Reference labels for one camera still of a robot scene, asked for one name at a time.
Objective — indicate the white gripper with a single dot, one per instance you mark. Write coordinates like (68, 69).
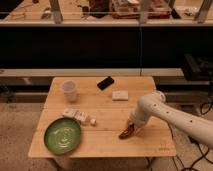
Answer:
(138, 120)

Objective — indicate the red chili pepper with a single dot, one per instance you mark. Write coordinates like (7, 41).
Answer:
(127, 132)

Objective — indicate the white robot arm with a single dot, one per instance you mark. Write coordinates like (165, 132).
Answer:
(153, 104)

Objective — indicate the white sponge block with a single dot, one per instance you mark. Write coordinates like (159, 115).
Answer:
(120, 95)

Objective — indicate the black phone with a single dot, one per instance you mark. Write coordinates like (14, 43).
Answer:
(105, 83)

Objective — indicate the white squeezed tube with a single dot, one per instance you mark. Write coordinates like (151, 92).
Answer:
(81, 117)

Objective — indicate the black box on shelf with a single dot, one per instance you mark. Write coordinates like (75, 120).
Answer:
(197, 68)

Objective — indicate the translucent plastic cup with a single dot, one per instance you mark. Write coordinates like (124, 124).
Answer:
(69, 88)

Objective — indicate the green ceramic plate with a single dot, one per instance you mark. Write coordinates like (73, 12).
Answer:
(62, 136)

